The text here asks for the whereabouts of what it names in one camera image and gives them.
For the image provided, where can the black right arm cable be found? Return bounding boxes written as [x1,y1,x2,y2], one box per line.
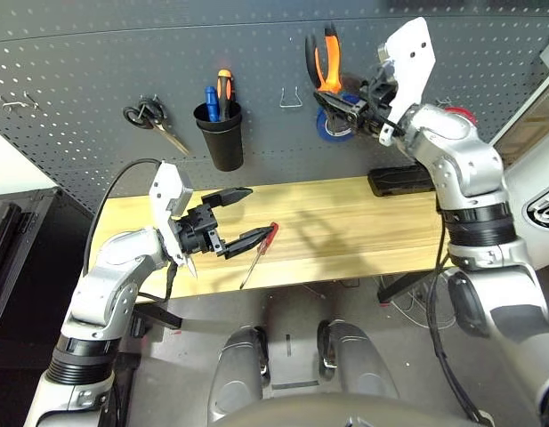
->
[424,208,493,423]

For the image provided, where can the black plastic cup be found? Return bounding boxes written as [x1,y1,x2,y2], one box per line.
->
[193,101,245,173]

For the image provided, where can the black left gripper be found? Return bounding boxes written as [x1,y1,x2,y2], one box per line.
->
[172,186,275,261]

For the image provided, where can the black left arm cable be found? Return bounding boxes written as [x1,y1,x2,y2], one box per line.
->
[83,158,162,277]

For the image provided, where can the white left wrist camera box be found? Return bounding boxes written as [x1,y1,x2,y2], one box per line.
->
[148,161,198,279]

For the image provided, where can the blue tape roll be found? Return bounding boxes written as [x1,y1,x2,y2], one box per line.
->
[316,92,362,143]

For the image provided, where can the red handled screwdriver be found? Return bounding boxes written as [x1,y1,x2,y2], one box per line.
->
[239,222,279,290]

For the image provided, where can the orange black handled screwdriver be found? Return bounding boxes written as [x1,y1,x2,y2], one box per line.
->
[215,68,236,120]

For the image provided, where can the black plastic tool case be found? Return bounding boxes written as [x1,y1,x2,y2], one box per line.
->
[367,165,437,197]

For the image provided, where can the silver robot left leg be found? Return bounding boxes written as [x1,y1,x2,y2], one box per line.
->
[208,326,271,423]

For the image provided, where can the orange black long-nose pliers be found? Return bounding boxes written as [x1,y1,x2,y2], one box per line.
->
[304,21,344,97]

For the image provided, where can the blue handled screwdriver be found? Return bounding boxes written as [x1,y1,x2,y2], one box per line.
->
[204,85,222,123]

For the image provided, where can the black table leg bracket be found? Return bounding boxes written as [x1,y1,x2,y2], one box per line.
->
[133,302,184,337]
[376,270,435,306]

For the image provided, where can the silver robot leg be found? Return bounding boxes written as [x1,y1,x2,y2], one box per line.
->
[317,319,400,399]
[208,326,271,423]

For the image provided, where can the silver robot right leg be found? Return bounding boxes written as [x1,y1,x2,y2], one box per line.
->
[317,319,400,399]

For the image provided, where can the dark grey pegboard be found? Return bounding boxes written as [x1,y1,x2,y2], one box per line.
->
[0,0,549,210]

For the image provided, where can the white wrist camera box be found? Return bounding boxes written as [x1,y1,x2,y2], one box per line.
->
[148,161,198,279]
[376,16,437,119]

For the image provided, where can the red tape roll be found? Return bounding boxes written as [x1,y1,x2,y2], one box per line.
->
[442,105,478,124]

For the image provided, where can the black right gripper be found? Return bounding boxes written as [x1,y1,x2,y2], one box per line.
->
[316,73,408,146]

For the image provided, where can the grey robot torso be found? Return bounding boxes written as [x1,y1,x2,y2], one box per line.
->
[211,393,480,427]

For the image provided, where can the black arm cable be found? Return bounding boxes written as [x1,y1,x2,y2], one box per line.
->
[83,158,162,277]
[424,208,493,423]

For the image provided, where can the black handled scissors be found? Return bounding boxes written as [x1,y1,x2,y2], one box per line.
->
[122,93,190,157]

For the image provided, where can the black cabinet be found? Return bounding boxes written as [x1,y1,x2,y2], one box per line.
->
[0,186,93,339]

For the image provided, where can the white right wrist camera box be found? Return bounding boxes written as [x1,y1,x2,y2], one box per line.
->
[376,16,437,119]

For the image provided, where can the wire pliers holder hook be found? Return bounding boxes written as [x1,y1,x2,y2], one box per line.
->
[279,86,303,109]

